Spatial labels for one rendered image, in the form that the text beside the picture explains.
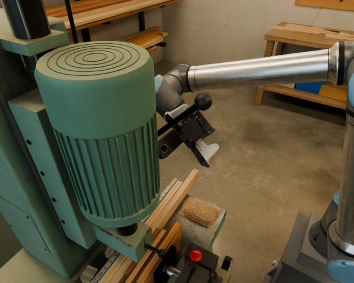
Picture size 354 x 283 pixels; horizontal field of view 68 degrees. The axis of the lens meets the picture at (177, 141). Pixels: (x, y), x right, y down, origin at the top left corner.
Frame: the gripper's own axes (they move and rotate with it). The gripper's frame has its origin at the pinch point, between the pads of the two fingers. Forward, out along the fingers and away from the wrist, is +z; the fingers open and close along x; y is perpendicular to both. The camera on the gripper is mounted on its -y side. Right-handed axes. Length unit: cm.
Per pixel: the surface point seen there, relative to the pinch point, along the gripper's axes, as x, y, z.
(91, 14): -115, -9, -209
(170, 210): 19.3, -19.9, -26.0
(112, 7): -115, 10, -229
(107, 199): -2.8, -15.9, 12.1
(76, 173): -9.7, -17.1, 12.1
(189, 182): 18.7, -10.6, -36.5
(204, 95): -6.0, 8.8, 5.5
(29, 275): 6, -66, -20
